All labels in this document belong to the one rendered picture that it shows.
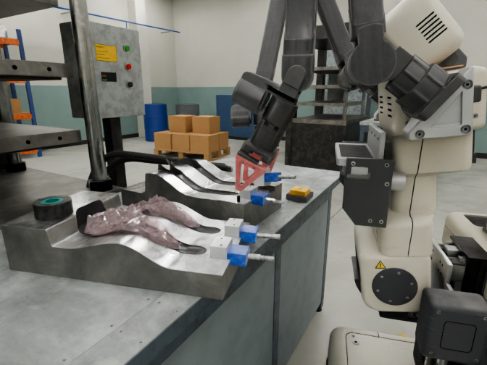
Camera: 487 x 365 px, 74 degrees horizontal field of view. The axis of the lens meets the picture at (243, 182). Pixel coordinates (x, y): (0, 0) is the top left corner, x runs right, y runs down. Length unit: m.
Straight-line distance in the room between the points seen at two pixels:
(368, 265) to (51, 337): 0.68
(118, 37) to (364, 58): 1.28
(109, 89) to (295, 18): 1.13
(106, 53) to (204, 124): 4.40
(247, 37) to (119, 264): 8.26
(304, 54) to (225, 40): 8.54
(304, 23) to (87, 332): 0.65
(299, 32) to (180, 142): 5.42
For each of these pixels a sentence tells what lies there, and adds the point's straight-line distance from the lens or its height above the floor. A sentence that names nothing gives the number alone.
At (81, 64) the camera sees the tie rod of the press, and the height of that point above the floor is 1.28.
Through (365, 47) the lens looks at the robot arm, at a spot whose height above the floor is 1.26.
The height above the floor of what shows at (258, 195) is 0.90.
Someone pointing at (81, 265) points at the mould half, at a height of 0.84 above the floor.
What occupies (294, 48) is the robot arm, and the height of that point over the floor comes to 1.26.
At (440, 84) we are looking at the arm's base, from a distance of 0.65.
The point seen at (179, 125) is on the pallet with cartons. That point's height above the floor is 0.57.
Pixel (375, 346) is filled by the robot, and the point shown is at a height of 0.28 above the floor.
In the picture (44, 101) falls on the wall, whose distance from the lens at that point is 8.00.
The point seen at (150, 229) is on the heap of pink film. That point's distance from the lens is 0.73.
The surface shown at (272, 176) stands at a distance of 1.00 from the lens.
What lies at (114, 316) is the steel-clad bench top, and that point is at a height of 0.80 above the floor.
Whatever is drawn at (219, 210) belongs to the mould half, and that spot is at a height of 0.86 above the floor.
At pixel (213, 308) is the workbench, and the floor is 0.69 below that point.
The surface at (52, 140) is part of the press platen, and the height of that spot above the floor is 1.01.
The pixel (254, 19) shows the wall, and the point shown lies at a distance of 8.74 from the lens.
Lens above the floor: 1.19
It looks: 16 degrees down
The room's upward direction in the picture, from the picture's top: straight up
